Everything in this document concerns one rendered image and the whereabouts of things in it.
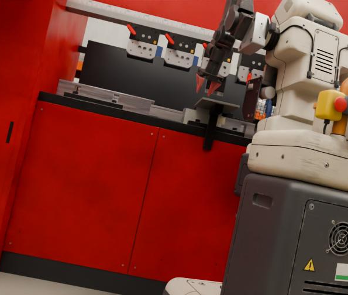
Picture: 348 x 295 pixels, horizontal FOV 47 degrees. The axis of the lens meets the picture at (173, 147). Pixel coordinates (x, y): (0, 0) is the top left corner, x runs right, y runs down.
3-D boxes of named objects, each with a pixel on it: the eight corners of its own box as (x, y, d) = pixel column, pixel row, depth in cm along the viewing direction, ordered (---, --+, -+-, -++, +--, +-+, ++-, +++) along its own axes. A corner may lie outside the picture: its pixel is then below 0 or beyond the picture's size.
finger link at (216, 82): (196, 90, 175) (203, 69, 172) (210, 94, 178) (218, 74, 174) (199, 95, 169) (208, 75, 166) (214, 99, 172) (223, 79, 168)
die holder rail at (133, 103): (55, 96, 204) (59, 78, 204) (57, 98, 210) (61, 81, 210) (150, 118, 208) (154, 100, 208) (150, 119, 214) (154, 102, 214)
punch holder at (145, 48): (125, 52, 206) (132, 22, 207) (126, 57, 215) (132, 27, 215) (154, 59, 207) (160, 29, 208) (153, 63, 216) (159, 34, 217)
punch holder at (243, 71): (237, 79, 211) (243, 49, 212) (233, 82, 220) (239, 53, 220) (264, 86, 212) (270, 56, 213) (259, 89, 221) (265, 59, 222)
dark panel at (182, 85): (72, 105, 257) (88, 39, 259) (73, 106, 259) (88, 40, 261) (241, 143, 266) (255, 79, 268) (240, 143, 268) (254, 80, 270)
